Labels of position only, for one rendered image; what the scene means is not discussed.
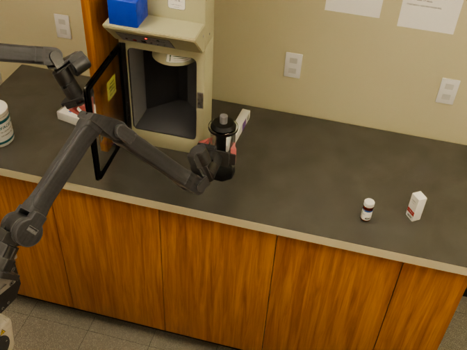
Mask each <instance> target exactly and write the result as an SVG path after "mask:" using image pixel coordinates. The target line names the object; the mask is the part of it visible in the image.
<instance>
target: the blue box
mask: <svg viewBox="0 0 467 350"><path fill-rule="evenodd" d="M107 4H108V18H109V23H110V24H116V25H120V26H128V27H133V28H138V27H139V25H141V23H142V22H143V21H144V20H145V18H146V17H147V16H148V8H147V0H107Z"/></svg>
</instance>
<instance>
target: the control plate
mask: <svg viewBox="0 0 467 350"><path fill-rule="evenodd" d="M116 33H117V34H118V35H119V36H120V37H121V38H122V39H123V40H128V41H133V39H134V40H137V41H136V42H140V43H144V42H142V41H141V40H144V41H145V42H146V43H145V44H152V45H157V43H159V45H157V46H162V47H164V44H165V47H169V48H173V49H175V48H174V46H173V45H172V44H171V42H170V41H169V40H161V39H156V38H152V37H144V36H140V35H132V34H128V33H120V32H116ZM125 38H128V39H125ZM145 38H147V40H146V39H145ZM157 40H159V42H158V41H157ZM133 42H135V41H133ZM150 42H152V43H150Z"/></svg>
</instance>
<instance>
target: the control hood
mask: <svg viewBox="0 0 467 350"><path fill-rule="evenodd" d="M102 26H103V27H104V28H105V29H106V30H107V31H108V32H109V33H110V34H111V35H112V36H113V37H114V38H115V39H119V40H122V38H121V37H120V36H119V35H118V34H117V33H116V32H120V33H128V34H132V35H140V36H144V37H149V38H156V39H161V40H169V41H170V42H171V44H172V45H173V46H174V48H175V49H180V50H184V51H192V52H196V53H203V52H204V50H205V25H204V24H200V23H196V22H187V21H183V20H178V19H170V18H165V17H157V16H153V15H148V16H147V17H146V18H145V20H144V21H143V22H142V23H141V25H139V27H138V28H133V27H128V26H120V25H116V24H110V23H109V18H108V19H107V20H106V21H105V22H104V23H103V24H102Z"/></svg>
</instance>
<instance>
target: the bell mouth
mask: <svg viewBox="0 0 467 350"><path fill-rule="evenodd" d="M152 57H153V58H154V60H156V61H157V62H159V63H161V64H164V65H169V66H184V65H189V64H191V63H193V62H195V60H194V59H193V58H187V57H183V56H176V55H171V54H166V53H159V52H155V51H153V52H152Z"/></svg>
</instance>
